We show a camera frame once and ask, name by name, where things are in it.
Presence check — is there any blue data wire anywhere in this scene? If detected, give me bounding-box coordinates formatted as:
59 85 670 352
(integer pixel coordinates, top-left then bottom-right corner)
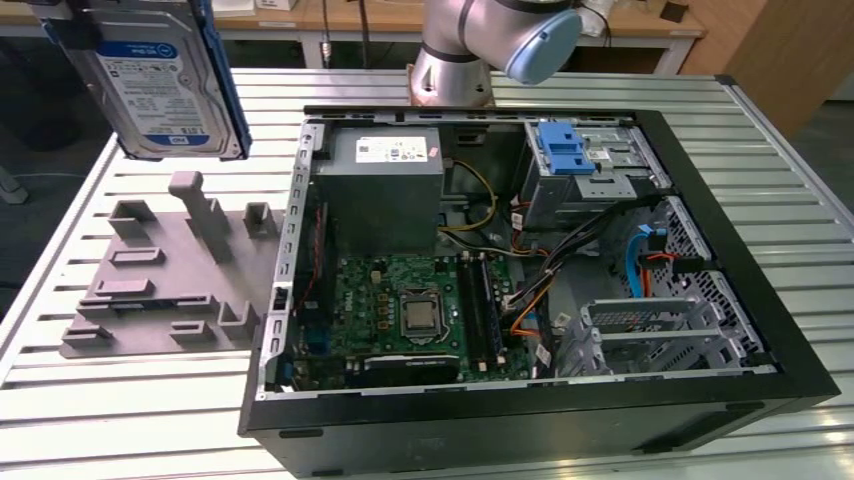
624 224 669 301

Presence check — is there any silver metal drive cage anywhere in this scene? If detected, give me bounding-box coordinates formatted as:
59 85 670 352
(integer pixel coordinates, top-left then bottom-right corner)
520 119 673 231

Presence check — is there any orange red wire bundle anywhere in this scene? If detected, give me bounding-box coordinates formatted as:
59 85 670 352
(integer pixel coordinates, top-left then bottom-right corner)
507 294 543 344

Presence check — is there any green motherboard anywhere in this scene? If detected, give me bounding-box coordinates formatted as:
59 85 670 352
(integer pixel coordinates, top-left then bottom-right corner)
292 252 535 389

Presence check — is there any black office chair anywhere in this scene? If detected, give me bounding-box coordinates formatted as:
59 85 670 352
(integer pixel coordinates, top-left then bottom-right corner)
0 34 95 154

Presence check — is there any red wire with white tag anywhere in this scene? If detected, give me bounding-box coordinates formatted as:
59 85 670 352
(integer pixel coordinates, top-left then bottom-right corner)
507 197 535 251

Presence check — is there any silver CPU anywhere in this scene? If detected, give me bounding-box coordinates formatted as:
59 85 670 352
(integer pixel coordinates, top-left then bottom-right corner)
404 299 439 331

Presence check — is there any black wire bundle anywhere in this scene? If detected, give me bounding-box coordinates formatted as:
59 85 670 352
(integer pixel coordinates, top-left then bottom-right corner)
503 197 669 314

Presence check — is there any black open PC case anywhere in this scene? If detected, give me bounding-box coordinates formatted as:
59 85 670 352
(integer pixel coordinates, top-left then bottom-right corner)
238 103 842 479

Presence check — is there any grey power supply unit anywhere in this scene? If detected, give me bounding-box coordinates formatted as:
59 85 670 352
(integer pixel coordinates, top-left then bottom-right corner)
312 124 447 256

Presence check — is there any blue plastic drive latch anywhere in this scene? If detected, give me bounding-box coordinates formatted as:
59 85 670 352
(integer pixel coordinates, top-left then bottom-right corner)
536 122 602 176

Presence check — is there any multicolour power wire with connector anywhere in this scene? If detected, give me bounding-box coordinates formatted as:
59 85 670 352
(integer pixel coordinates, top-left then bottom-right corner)
636 252 709 275

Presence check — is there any hard disk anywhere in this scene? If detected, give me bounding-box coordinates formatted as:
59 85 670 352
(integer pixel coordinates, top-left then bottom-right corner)
36 0 254 162

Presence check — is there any silver disk bay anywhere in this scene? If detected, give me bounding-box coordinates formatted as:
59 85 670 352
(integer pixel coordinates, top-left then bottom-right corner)
576 294 762 376

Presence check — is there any black graphics card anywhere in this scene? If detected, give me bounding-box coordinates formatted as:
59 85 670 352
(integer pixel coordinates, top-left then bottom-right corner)
346 352 462 387

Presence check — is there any yellow wire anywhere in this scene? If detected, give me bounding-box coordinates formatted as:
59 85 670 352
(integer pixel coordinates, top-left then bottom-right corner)
439 158 500 234

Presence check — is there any wooden desk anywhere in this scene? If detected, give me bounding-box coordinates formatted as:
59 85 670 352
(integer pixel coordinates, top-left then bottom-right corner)
0 0 710 76

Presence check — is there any brown wooden cabinet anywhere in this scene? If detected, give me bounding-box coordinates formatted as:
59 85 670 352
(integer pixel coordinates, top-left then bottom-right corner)
679 0 854 144

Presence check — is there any grey parts rack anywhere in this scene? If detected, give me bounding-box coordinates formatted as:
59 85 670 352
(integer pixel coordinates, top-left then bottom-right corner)
59 169 288 360

